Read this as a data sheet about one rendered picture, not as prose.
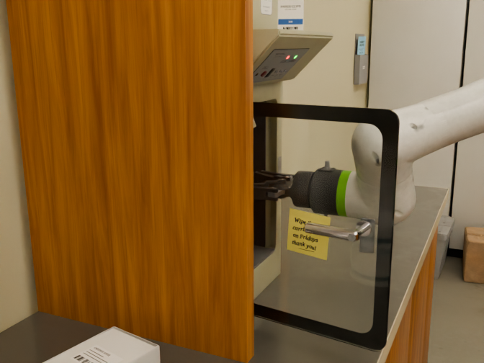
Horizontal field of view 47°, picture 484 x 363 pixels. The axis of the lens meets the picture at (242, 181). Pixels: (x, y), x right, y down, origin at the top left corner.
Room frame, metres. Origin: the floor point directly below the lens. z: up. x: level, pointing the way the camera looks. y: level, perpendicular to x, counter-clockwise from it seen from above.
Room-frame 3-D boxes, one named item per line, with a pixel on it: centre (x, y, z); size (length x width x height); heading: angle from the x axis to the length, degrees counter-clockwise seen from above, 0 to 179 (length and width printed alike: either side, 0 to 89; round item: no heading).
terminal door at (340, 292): (0.90, -0.11, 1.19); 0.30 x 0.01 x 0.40; 57
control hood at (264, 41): (1.10, -0.08, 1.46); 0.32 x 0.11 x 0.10; 155
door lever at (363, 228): (0.83, -0.15, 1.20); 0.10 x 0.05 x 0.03; 57
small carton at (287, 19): (1.15, -0.10, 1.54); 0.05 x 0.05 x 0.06; 84
